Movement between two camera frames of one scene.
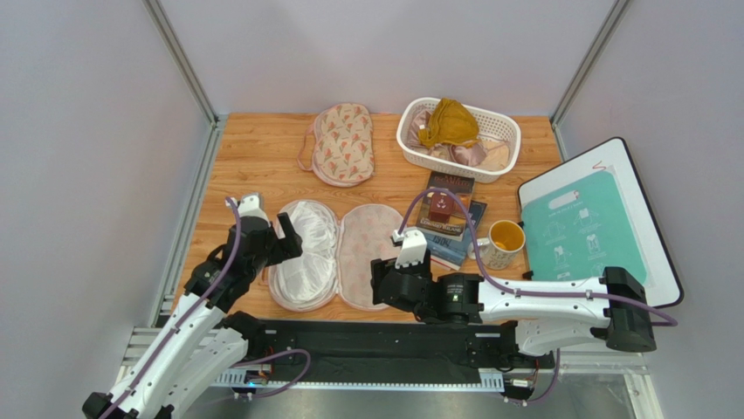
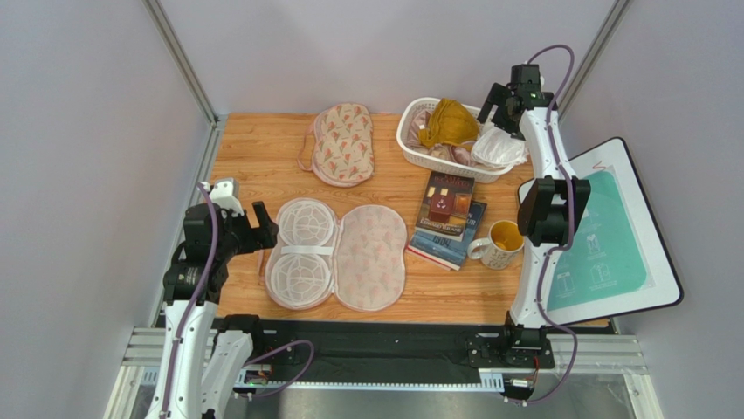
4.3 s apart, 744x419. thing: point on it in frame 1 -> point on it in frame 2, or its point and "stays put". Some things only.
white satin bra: x=312 y=275 -> x=499 y=148
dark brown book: x=441 y=212 stays put
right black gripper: x=385 y=285 -> x=502 y=103
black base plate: x=388 y=352 stays put
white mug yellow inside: x=500 y=249 stays put
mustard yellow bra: x=451 y=122 stays put
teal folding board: x=575 y=232 stays put
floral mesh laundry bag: x=336 y=260 stays put
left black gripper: x=290 y=246 -> x=261 y=236
